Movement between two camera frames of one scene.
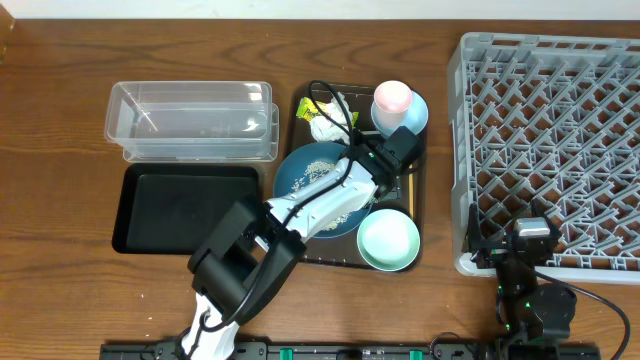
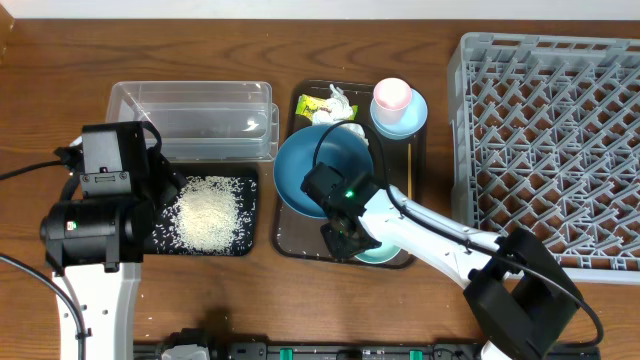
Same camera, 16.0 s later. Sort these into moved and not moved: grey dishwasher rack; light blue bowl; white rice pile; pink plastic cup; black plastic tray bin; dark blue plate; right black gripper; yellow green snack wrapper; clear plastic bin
Moved: right black gripper; white rice pile; dark blue plate
Not moved: light blue bowl; grey dishwasher rack; black plastic tray bin; clear plastic bin; pink plastic cup; yellow green snack wrapper
